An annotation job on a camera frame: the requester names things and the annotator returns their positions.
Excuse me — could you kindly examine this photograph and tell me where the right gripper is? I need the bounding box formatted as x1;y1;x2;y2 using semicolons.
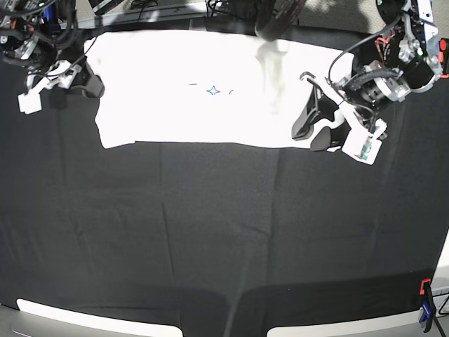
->
25;58;105;98

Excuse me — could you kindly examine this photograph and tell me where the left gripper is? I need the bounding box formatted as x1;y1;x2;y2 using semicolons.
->
291;72;387;152

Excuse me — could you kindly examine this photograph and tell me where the white printed t-shirt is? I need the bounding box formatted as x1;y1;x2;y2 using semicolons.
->
88;30;353;149

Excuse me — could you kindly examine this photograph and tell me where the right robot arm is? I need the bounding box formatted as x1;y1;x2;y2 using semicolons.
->
1;1;105;98

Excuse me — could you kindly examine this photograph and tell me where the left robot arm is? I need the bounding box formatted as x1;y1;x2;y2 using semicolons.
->
291;1;447;161

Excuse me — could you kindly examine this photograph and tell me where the blue clamp top left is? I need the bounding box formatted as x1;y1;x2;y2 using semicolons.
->
39;1;61;35

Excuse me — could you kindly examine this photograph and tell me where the red clamp top right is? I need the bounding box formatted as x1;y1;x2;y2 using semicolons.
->
438;38;449;79

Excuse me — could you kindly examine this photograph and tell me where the black tablecloth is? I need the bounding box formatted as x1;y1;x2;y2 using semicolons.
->
0;19;449;329

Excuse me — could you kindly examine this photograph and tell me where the red blue clamp bottom right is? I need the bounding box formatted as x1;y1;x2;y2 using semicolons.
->
419;278;436;333

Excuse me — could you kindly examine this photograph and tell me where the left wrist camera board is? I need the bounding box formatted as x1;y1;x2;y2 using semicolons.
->
342;129;382;165

